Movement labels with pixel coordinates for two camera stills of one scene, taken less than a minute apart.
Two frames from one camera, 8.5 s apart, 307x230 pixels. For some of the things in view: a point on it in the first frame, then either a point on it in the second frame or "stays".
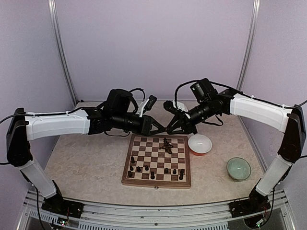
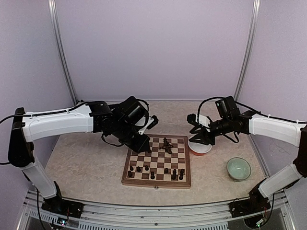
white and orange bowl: x=199 y=144 stays
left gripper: x=147 y=121 -> x=139 y=147
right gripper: x=185 y=122 -> x=203 y=134
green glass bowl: x=239 y=168 stays
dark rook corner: x=181 y=178 stays
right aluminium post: x=253 y=29 stays
